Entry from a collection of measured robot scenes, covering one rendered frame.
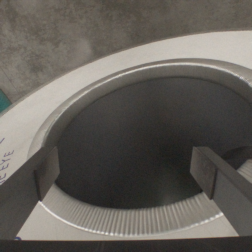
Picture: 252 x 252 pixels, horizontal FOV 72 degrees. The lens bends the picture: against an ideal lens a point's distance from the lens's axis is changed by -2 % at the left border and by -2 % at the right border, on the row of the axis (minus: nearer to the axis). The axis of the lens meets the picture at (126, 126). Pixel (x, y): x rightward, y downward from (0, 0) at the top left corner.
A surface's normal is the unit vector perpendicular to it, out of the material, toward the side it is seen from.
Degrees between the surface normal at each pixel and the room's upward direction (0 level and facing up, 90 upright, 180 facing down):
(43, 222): 90
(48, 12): 0
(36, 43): 0
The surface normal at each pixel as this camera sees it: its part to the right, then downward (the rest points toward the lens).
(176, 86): -0.48, 0.64
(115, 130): 0.54, 0.38
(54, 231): -0.28, -0.76
